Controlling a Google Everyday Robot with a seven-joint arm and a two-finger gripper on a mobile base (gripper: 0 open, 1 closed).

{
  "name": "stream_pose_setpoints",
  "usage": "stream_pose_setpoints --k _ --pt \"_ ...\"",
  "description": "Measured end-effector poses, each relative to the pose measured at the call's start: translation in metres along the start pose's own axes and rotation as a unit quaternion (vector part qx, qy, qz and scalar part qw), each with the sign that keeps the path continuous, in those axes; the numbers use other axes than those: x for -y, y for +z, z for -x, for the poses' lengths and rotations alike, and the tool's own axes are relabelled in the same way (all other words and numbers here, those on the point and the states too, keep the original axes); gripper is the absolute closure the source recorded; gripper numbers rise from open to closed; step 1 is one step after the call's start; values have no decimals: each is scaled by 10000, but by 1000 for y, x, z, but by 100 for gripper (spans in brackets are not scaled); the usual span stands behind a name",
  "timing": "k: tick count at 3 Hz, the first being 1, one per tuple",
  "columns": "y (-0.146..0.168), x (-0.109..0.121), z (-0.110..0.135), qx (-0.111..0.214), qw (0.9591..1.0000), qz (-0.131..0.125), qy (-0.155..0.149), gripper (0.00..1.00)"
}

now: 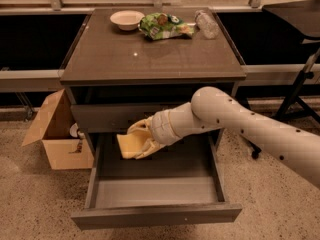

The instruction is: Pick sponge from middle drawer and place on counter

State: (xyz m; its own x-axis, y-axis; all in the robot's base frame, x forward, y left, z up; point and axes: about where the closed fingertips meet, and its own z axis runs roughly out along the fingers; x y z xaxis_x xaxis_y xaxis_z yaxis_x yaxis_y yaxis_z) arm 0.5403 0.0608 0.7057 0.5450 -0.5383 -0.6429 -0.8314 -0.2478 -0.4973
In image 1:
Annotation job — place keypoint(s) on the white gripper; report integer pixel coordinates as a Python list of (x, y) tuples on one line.
[(161, 126)]

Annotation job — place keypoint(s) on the yellow sponge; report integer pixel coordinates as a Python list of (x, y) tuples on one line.
[(130, 143)]

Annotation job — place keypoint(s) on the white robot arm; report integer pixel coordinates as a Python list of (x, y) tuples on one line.
[(211, 108)]

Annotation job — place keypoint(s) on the closed grey top drawer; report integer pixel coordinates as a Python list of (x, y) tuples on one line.
[(100, 118)]

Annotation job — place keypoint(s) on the open grey middle drawer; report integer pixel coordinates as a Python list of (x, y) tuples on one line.
[(180, 184)]

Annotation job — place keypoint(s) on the grey drawer cabinet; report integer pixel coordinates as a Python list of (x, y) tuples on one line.
[(111, 66)]

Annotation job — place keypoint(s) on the white cup in box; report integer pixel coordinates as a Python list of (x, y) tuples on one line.
[(75, 132)]

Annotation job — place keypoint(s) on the cardboard box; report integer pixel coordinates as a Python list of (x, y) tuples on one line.
[(51, 126)]

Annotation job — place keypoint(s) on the green chip bag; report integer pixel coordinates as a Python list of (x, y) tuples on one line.
[(159, 26)]

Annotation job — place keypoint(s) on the white bowl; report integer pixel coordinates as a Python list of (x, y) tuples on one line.
[(127, 20)]

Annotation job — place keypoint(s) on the clear plastic bottle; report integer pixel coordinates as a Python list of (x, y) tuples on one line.
[(207, 25)]

